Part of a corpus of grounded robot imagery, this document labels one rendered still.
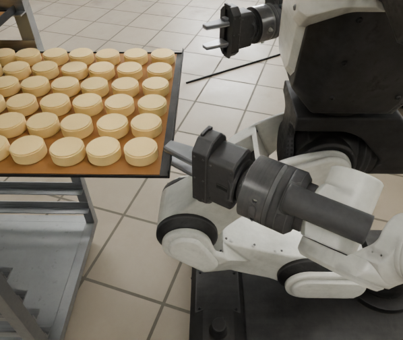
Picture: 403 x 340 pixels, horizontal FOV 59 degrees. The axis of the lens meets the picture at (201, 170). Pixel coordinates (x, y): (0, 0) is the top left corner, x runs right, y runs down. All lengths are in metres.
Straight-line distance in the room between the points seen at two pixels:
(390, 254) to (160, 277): 1.00
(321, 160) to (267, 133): 0.18
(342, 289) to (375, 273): 0.61
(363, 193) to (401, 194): 1.31
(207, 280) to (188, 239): 0.31
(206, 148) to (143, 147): 0.11
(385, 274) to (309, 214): 0.09
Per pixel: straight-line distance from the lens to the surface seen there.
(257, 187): 0.45
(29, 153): 0.57
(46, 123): 0.63
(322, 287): 0.99
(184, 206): 0.79
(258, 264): 0.96
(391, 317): 1.17
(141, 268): 1.34
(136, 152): 0.53
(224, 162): 0.46
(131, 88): 0.68
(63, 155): 0.55
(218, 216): 0.80
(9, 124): 0.65
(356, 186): 0.45
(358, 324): 1.13
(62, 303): 1.16
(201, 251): 0.82
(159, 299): 1.27
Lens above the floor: 1.13
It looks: 43 degrees down
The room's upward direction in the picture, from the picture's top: straight up
